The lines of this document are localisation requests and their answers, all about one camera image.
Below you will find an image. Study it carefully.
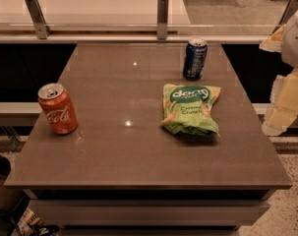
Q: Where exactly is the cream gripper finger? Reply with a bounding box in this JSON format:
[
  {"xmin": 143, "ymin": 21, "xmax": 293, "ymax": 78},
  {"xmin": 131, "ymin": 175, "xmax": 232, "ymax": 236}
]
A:
[
  {"xmin": 259, "ymin": 26, "xmax": 285, "ymax": 53},
  {"xmin": 262, "ymin": 68, "xmax": 298, "ymax": 136}
]

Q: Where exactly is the right metal railing bracket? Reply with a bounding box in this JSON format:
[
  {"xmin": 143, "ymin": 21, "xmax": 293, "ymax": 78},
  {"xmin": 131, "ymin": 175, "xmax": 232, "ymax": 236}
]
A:
[{"xmin": 273, "ymin": 0, "xmax": 298, "ymax": 32}]

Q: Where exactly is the dark bin at left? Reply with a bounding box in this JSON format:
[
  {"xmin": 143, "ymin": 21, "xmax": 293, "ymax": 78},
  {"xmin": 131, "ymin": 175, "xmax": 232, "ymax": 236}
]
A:
[{"xmin": 0, "ymin": 155, "xmax": 25, "ymax": 213}]

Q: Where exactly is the left metal railing bracket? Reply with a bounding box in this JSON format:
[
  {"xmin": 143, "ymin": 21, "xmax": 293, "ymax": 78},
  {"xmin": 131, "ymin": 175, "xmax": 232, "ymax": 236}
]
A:
[{"xmin": 25, "ymin": 0, "xmax": 50, "ymax": 39}]

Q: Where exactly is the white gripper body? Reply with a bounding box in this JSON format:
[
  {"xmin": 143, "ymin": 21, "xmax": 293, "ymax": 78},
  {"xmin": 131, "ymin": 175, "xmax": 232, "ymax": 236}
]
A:
[{"xmin": 281, "ymin": 10, "xmax": 298, "ymax": 68}]

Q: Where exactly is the blue pepsi can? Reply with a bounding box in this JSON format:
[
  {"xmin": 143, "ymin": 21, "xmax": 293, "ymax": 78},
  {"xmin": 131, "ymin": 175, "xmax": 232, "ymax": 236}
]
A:
[{"xmin": 183, "ymin": 37, "xmax": 208, "ymax": 81}]

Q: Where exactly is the green chip bag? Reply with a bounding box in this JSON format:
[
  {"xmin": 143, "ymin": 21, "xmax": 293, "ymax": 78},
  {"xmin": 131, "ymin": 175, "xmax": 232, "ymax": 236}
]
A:
[{"xmin": 161, "ymin": 84, "xmax": 220, "ymax": 136}]

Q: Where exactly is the middle metal railing bracket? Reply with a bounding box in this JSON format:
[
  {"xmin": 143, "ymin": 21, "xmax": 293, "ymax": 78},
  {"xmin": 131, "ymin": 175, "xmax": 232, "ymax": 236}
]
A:
[{"xmin": 156, "ymin": 0, "xmax": 169, "ymax": 40}]

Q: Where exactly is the printed packet under table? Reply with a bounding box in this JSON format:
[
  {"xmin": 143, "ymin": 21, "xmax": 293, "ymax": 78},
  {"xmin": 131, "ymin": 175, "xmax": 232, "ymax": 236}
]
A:
[{"xmin": 12, "ymin": 208, "xmax": 59, "ymax": 236}]

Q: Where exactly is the metal railing bracket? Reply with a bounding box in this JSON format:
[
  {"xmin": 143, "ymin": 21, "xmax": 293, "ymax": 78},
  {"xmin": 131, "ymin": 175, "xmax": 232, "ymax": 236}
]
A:
[
  {"xmin": 273, "ymin": 0, "xmax": 298, "ymax": 32},
  {"xmin": 25, "ymin": 0, "xmax": 50, "ymax": 39},
  {"xmin": 156, "ymin": 0, "xmax": 169, "ymax": 40}
]

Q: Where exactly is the red coke can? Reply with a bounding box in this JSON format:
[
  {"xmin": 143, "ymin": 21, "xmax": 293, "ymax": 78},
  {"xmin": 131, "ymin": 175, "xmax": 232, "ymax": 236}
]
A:
[{"xmin": 38, "ymin": 84, "xmax": 78, "ymax": 135}]

